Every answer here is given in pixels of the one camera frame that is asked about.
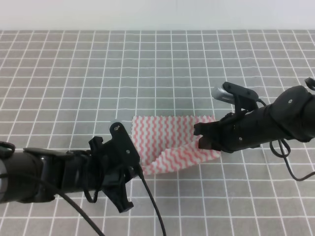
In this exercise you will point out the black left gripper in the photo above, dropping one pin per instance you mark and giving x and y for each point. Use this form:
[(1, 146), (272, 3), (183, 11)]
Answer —
[(97, 169)]

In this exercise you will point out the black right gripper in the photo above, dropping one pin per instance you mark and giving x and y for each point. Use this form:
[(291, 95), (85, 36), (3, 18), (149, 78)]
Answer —
[(235, 132)]

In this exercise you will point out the pink white wavy-striped towel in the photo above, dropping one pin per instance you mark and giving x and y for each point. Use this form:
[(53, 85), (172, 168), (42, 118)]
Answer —
[(167, 144)]

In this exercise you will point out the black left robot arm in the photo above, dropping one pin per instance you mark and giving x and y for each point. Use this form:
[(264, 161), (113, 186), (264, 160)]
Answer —
[(45, 164)]

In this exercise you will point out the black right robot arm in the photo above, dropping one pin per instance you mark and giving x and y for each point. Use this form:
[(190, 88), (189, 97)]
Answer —
[(291, 116)]

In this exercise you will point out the grey white-grid tablecloth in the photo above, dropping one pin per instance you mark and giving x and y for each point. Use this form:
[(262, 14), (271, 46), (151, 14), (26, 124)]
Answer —
[(58, 89)]

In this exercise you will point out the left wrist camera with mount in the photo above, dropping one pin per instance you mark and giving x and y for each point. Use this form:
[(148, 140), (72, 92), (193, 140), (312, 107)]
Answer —
[(127, 153)]

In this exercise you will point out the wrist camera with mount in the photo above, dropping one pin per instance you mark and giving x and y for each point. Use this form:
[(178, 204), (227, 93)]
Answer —
[(242, 98), (127, 153)]

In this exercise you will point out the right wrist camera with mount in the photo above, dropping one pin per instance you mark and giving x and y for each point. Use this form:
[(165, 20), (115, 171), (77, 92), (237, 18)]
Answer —
[(242, 98)]

